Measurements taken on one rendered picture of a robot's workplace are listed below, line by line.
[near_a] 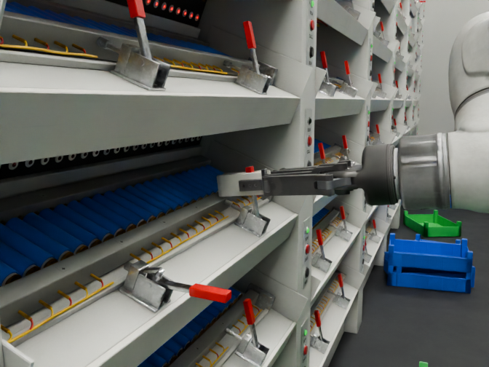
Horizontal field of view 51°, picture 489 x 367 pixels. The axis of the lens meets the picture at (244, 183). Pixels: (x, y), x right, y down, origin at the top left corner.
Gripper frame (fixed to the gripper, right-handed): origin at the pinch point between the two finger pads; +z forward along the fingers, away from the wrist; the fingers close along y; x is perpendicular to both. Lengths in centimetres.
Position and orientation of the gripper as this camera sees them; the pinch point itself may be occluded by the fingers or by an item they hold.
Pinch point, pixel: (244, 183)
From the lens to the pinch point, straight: 69.7
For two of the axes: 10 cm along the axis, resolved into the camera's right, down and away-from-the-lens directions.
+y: 3.7, -1.5, 9.2
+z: -9.2, 0.6, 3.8
